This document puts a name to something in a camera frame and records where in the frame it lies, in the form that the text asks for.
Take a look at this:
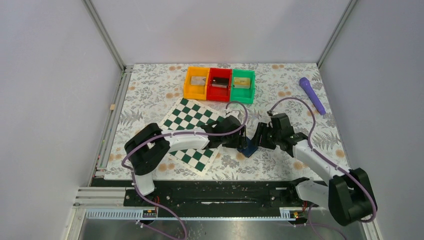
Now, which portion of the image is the blue leather card holder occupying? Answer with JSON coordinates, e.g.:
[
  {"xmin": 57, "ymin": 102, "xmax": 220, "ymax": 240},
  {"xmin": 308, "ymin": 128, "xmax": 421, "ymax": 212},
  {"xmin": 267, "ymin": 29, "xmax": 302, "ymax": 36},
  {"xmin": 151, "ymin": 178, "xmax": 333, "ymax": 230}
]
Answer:
[{"xmin": 237, "ymin": 138, "xmax": 259, "ymax": 158}]

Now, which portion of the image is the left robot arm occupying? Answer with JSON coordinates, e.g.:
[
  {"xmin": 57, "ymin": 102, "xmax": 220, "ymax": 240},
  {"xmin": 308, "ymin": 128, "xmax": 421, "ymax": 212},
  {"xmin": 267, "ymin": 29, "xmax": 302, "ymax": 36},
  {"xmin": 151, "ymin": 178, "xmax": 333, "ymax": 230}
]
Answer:
[{"xmin": 124, "ymin": 115, "xmax": 247, "ymax": 196}]

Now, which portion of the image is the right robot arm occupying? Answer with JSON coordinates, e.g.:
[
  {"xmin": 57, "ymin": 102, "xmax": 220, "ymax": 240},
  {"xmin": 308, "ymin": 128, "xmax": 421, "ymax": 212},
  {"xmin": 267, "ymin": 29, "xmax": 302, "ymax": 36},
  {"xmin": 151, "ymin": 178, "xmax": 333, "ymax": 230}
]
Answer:
[{"xmin": 252, "ymin": 113, "xmax": 378, "ymax": 226}]

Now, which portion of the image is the gold card box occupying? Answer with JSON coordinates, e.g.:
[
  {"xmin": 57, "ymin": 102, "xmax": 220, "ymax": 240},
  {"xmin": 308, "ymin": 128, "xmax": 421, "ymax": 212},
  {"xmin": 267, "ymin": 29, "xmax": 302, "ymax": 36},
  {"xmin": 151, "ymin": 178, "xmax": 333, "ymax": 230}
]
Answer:
[{"xmin": 232, "ymin": 77, "xmax": 251, "ymax": 89}]

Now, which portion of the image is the black card box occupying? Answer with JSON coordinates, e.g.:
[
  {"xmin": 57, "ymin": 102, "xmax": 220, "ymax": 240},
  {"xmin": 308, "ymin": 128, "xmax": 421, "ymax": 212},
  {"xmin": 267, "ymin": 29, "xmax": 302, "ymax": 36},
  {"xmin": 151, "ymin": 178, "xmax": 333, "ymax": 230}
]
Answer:
[{"xmin": 211, "ymin": 77, "xmax": 230, "ymax": 89}]

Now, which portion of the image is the silver card box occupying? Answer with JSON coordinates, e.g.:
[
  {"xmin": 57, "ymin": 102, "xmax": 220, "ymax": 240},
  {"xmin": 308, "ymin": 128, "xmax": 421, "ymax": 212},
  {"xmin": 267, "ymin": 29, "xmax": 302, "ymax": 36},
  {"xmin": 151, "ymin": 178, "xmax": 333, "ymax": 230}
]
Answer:
[{"xmin": 190, "ymin": 76, "xmax": 207, "ymax": 86}]

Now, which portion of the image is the floral table mat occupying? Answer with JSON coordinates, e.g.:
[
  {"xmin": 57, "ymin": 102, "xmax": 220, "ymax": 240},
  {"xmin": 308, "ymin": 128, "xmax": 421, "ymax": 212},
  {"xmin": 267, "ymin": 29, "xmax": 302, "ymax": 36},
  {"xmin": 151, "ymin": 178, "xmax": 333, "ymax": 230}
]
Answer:
[{"xmin": 104, "ymin": 63, "xmax": 348, "ymax": 181}]

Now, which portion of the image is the green plastic bin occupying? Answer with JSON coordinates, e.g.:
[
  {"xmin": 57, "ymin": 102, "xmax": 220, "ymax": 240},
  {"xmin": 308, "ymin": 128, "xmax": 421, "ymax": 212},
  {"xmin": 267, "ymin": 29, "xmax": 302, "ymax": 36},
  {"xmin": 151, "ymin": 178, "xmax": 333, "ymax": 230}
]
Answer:
[{"xmin": 230, "ymin": 69, "xmax": 256, "ymax": 104}]

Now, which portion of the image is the purple toy microphone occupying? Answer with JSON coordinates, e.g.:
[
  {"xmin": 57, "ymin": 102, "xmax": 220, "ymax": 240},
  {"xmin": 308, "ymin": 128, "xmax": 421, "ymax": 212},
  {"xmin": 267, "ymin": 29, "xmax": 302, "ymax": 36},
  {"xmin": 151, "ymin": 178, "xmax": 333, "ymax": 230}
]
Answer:
[{"xmin": 299, "ymin": 77, "xmax": 327, "ymax": 116}]

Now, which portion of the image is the red plastic bin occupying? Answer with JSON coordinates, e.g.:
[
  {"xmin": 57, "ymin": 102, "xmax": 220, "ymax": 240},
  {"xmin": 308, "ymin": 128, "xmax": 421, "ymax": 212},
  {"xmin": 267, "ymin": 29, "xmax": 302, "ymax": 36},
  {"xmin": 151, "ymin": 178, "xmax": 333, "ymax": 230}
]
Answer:
[{"xmin": 206, "ymin": 67, "xmax": 232, "ymax": 102}]

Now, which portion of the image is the green white chessboard mat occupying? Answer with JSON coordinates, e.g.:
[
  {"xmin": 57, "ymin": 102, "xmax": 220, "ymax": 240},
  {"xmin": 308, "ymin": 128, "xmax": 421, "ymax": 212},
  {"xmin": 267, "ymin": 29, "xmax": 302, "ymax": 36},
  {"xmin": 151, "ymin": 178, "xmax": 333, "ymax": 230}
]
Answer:
[{"xmin": 159, "ymin": 98, "xmax": 225, "ymax": 176}]

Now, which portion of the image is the yellow plastic bin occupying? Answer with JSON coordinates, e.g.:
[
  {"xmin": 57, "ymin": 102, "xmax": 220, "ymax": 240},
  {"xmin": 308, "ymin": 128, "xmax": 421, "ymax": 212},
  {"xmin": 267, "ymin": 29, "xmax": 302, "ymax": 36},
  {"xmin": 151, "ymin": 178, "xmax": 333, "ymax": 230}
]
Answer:
[{"xmin": 183, "ymin": 66, "xmax": 210, "ymax": 101}]

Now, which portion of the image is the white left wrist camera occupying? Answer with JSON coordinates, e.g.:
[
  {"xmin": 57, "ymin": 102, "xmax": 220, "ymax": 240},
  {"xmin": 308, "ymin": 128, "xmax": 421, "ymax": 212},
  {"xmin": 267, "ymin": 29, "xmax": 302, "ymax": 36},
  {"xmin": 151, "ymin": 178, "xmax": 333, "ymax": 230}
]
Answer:
[{"xmin": 225, "ymin": 110, "xmax": 241, "ymax": 119}]

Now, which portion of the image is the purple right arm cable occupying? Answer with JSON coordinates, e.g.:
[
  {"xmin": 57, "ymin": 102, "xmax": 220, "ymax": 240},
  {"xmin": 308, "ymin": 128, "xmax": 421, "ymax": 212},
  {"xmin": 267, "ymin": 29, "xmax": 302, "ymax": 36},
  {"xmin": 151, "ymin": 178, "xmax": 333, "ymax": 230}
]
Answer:
[{"xmin": 267, "ymin": 96, "xmax": 379, "ymax": 240}]

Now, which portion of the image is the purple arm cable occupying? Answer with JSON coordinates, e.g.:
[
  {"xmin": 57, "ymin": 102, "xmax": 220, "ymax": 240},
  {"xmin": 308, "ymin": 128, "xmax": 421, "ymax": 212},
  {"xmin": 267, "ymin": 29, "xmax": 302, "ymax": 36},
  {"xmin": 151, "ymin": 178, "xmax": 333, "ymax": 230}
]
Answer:
[
  {"xmin": 121, "ymin": 100, "xmax": 249, "ymax": 240},
  {"xmin": 267, "ymin": 96, "xmax": 379, "ymax": 240}
]

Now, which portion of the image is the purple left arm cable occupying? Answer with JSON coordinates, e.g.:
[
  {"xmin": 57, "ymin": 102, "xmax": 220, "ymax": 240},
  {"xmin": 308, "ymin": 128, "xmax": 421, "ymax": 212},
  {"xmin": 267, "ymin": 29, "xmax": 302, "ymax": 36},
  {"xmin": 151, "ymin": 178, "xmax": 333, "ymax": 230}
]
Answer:
[{"xmin": 121, "ymin": 100, "xmax": 249, "ymax": 240}]

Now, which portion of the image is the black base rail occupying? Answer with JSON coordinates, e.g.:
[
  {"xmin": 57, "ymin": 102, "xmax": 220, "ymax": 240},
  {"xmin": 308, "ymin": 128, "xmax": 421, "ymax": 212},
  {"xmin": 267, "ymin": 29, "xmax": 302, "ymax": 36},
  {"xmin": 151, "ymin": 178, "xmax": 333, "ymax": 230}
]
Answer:
[{"xmin": 123, "ymin": 179, "xmax": 321, "ymax": 219}]

